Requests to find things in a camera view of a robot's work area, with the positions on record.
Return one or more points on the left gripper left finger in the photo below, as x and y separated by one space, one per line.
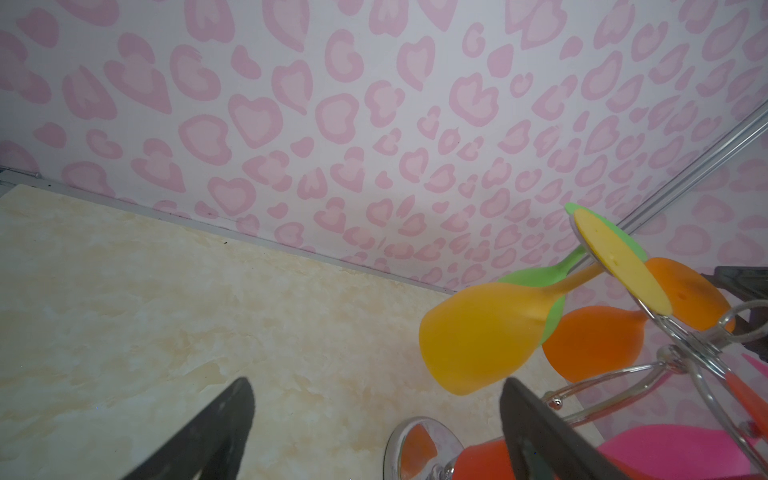
211 445

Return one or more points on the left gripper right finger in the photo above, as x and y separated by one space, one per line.
541 445

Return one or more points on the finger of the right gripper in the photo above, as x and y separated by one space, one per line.
745 283

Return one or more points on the orange wine glass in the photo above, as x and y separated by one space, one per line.
598 339

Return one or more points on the pink wine glass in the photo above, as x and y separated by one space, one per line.
678 452

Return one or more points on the red wine glass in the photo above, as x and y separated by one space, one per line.
490 460

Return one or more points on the yellow wine glass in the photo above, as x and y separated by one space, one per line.
485 332

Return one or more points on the green wine glass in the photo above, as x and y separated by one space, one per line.
545 276

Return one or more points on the chrome wire glass rack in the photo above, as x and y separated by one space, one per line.
424 448

